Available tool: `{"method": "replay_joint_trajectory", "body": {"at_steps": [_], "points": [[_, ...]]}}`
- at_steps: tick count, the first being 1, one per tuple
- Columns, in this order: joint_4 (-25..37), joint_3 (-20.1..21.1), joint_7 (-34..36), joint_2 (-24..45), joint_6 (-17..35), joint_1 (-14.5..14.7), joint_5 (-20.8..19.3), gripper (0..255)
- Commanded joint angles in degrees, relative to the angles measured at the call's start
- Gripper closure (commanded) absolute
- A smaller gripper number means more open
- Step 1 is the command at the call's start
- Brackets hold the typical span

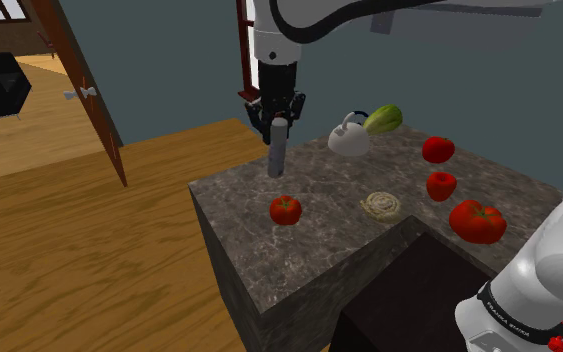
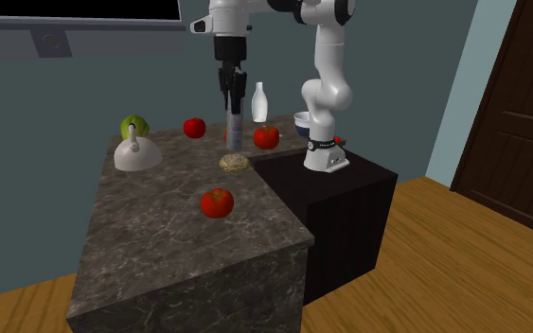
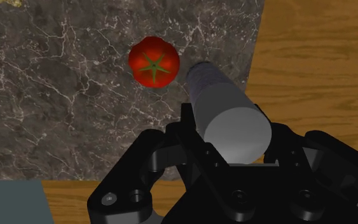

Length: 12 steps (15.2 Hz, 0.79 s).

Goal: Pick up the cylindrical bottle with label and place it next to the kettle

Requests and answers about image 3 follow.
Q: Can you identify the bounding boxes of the grey cylinder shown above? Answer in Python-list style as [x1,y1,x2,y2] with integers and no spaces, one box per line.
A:
[186,60,273,165]

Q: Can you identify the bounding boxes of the red tomato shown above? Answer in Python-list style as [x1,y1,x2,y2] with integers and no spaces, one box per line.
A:
[128,36,181,88]

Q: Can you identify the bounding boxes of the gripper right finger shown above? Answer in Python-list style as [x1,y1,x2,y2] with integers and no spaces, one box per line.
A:
[254,104,358,221]

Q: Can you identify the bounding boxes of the yellow object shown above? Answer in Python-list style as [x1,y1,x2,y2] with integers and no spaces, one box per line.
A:
[0,0,23,8]

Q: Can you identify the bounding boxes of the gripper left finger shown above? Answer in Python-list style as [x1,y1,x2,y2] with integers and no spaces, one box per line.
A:
[86,102,230,224]

